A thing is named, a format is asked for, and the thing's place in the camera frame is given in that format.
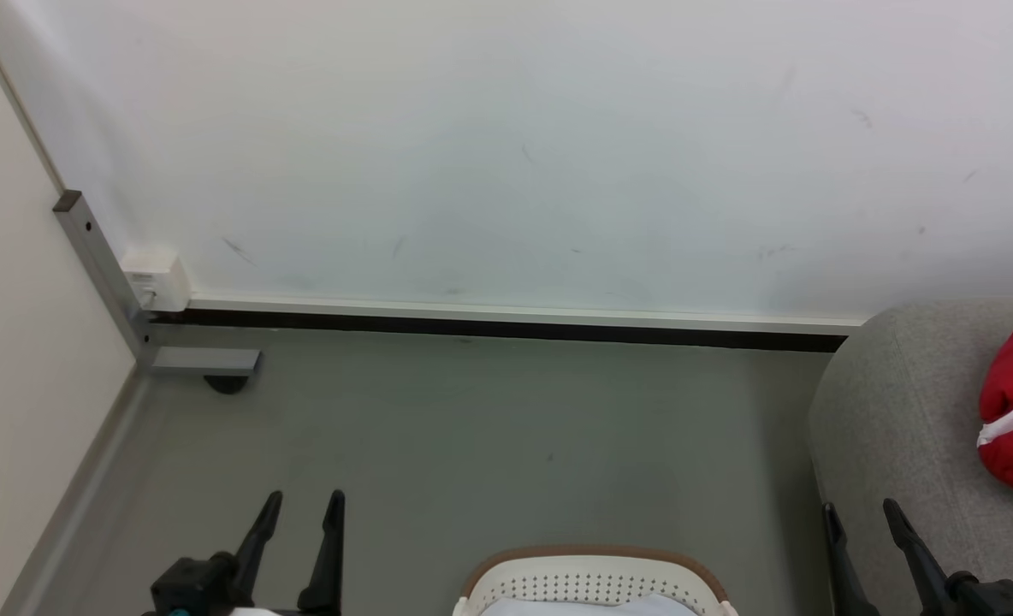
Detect grey metal frame post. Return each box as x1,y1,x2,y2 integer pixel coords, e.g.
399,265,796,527
52,190,262,377

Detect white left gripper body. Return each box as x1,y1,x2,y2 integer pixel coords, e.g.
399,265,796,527
140,602,343,616

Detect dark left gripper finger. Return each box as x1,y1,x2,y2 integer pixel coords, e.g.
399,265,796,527
298,489,347,613
231,489,284,593

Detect white wall socket box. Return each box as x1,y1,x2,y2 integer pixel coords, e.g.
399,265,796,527
121,246,192,313

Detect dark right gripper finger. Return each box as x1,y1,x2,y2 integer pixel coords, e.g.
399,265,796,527
882,498,959,616
820,501,882,616

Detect grey fabric sofa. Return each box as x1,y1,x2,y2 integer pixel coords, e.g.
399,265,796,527
804,297,1013,616

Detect white perforated laundry basket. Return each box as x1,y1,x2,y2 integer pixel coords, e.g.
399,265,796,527
452,544,739,616

